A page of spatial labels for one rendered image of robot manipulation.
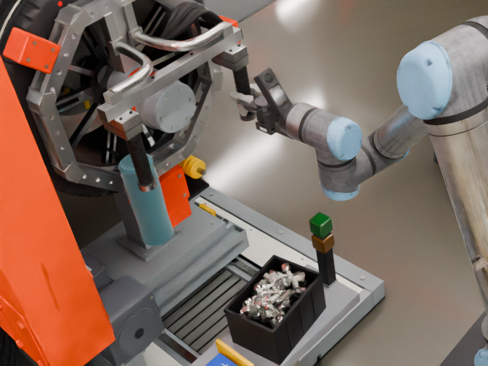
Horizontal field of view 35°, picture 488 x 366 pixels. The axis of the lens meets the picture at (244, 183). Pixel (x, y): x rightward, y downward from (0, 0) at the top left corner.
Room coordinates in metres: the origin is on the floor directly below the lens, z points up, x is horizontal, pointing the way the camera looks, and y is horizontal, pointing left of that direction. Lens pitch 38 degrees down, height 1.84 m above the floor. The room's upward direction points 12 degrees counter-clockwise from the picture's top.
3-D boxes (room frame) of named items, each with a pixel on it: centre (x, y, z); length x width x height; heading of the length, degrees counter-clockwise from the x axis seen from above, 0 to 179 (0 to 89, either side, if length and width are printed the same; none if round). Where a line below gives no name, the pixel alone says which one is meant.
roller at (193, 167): (1.90, 0.20, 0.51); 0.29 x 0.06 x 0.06; 37
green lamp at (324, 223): (1.32, -0.16, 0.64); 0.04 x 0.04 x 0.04; 37
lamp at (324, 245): (1.32, -0.16, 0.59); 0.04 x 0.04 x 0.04; 37
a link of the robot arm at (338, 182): (1.44, -0.23, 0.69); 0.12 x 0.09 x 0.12; 115
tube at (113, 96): (1.59, 0.24, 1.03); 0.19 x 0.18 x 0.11; 37
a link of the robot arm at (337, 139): (1.43, -0.22, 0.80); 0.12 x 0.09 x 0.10; 37
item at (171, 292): (1.88, 0.33, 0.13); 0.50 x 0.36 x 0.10; 127
